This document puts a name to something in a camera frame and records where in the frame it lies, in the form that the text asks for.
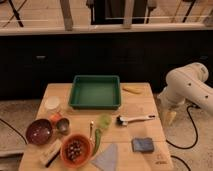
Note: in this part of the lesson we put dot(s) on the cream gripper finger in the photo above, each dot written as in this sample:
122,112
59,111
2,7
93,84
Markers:
169,116

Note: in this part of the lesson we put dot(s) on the blue sponge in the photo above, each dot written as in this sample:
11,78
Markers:
142,145

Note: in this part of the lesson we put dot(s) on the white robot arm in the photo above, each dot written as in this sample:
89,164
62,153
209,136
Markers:
185,83

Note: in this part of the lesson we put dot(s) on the green plastic tray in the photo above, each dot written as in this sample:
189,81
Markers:
95,92

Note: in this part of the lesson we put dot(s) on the green spoon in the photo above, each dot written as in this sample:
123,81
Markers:
103,123

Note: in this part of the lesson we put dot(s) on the grey blue cloth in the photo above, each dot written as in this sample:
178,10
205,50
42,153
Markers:
107,160

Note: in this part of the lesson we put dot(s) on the metal spoon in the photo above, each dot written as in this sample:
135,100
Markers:
91,130

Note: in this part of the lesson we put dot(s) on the orange bowl with beads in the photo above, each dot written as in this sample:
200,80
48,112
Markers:
76,150

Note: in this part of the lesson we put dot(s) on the small metal cup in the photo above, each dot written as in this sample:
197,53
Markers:
63,125

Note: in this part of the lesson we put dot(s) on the orange cup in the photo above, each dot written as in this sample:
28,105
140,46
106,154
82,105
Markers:
54,118

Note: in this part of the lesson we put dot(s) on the wooden block eraser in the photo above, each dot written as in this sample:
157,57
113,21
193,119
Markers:
50,153

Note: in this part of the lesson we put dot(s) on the purple bowl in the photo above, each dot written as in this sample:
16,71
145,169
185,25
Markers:
39,132

